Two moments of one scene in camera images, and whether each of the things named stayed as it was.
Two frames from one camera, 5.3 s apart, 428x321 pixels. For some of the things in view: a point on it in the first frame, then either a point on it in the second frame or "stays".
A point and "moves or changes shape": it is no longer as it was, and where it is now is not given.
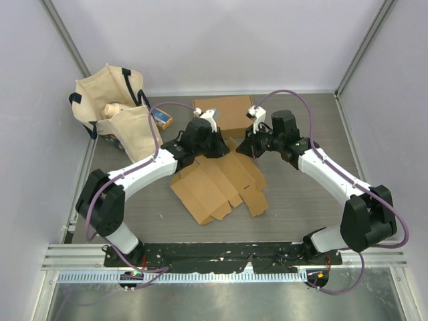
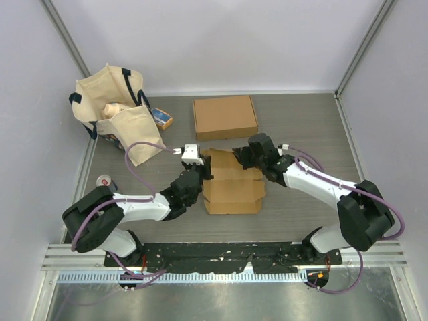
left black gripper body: (212, 148) -> (202, 170)
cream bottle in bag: (111, 109) stays
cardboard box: (210, 185) moves or changes shape
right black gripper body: (265, 141) -> (247, 159)
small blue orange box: (162, 120) stays
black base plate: (221, 257) stays
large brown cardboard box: (230, 117) stays
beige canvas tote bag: (110, 100) stays
